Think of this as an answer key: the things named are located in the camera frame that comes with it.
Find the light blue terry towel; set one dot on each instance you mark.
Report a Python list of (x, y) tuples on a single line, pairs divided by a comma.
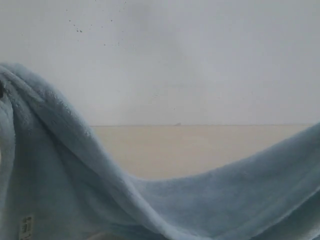
[(54, 168)]

